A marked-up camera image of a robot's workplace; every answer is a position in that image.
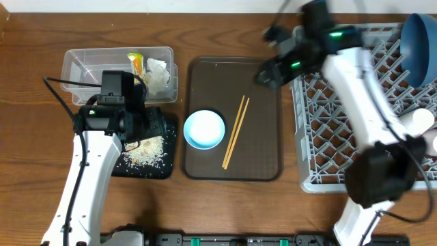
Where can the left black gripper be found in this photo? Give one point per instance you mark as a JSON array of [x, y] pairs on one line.
[[158, 122]]

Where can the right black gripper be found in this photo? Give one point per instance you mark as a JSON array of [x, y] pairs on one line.
[[268, 73]]

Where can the pile of rice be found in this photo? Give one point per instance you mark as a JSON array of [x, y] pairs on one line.
[[147, 152]]

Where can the light blue small bowl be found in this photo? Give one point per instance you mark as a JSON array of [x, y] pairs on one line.
[[204, 129]]

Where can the white paper napkin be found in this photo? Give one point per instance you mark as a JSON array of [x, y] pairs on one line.
[[157, 76]]

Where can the yellow green snack wrapper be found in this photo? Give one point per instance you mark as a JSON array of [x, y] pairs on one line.
[[137, 64]]

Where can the dark blue plate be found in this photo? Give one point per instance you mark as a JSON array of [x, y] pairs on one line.
[[418, 44]]

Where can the pale green cup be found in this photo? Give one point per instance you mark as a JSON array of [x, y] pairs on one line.
[[418, 121]]

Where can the pink cup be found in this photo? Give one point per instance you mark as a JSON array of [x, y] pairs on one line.
[[431, 140]]

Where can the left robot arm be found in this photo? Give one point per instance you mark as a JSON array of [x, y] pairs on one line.
[[102, 127]]

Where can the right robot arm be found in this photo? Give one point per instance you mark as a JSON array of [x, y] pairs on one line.
[[390, 156]]

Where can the black waste tray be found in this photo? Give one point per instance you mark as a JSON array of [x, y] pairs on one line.
[[153, 153]]

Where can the grey dishwasher rack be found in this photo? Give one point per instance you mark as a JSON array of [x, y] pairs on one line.
[[325, 144]]

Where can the clear plastic waste bin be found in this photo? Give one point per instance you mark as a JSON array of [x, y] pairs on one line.
[[87, 66]]

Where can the brown serving tray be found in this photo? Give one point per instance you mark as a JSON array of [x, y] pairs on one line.
[[218, 84]]

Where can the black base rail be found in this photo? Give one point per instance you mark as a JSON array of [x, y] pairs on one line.
[[239, 240]]

